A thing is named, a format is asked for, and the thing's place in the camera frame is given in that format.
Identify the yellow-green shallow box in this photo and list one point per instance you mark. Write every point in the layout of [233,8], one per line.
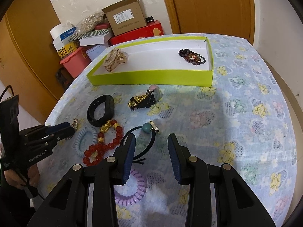
[153,78]

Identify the yellow printed tin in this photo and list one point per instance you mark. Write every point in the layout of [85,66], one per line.
[67,48]

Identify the small black box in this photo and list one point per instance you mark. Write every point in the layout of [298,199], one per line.
[149,19]

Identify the lilac patterned container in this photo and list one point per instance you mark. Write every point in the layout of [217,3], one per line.
[97,52]

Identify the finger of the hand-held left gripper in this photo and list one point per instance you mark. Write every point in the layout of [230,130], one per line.
[65,132]
[58,126]

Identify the white paper roll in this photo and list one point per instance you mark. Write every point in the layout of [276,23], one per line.
[58,30]

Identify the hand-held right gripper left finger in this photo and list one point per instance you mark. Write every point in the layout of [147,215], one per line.
[129,160]

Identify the floral blue tablecloth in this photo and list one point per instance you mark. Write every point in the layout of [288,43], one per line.
[236,123]

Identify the green striped box lid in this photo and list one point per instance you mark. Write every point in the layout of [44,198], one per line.
[94,33]

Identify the gold hair claw clip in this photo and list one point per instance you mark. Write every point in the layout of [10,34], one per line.
[113,61]

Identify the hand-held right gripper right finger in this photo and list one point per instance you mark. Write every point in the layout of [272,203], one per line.
[174,160]

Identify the person's left hand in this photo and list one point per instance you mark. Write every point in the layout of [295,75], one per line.
[16,178]

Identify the dark red small box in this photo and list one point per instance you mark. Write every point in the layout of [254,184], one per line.
[103,26]

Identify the gold earrings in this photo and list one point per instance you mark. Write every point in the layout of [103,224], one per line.
[75,123]

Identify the wooden room door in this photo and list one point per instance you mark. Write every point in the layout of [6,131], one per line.
[208,7]

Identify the black smart band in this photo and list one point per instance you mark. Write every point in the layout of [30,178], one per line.
[109,104]

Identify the white flat box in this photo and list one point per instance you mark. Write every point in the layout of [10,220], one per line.
[94,41]

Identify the bag of gold trinkets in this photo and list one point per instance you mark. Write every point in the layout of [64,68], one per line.
[88,21]

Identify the blue and white carton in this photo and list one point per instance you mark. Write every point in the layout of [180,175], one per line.
[67,34]

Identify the red gift box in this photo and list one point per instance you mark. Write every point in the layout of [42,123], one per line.
[142,33]

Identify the pink plastic bin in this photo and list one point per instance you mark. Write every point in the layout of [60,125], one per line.
[75,62]

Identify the open cardboard box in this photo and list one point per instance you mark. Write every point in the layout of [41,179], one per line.
[125,19]

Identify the wooden wardrobe door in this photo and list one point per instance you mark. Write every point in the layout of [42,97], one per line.
[26,52]

